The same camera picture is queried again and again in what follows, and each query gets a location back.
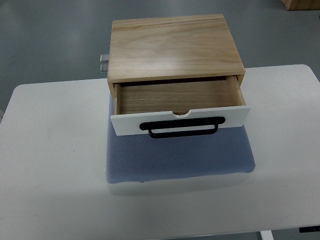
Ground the wooden drawer cabinet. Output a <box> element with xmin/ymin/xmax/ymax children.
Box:
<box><xmin>107</xmin><ymin>14</ymin><xmax>245</xmax><ymax>88</ymax></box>

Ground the cardboard box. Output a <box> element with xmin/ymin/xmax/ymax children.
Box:
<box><xmin>281</xmin><ymin>0</ymin><xmax>320</xmax><ymax>11</ymax></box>

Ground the white drawer black handle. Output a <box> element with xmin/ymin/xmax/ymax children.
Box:
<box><xmin>110</xmin><ymin>75</ymin><xmax>250</xmax><ymax>139</ymax></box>

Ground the black table control panel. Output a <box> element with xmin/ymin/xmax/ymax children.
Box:
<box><xmin>299</xmin><ymin>225</ymin><xmax>320</xmax><ymax>233</ymax></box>

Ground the white table leg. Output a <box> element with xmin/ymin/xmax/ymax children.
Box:
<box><xmin>259</xmin><ymin>230</ymin><xmax>274</xmax><ymax>240</ymax></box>

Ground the grey metal table bracket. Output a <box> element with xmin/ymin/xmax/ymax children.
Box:
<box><xmin>99</xmin><ymin>53</ymin><xmax>110</xmax><ymax>73</ymax></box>

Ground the blue mesh cushion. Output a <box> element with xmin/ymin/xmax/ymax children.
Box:
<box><xmin>104</xmin><ymin>96</ymin><xmax>256</xmax><ymax>185</ymax></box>

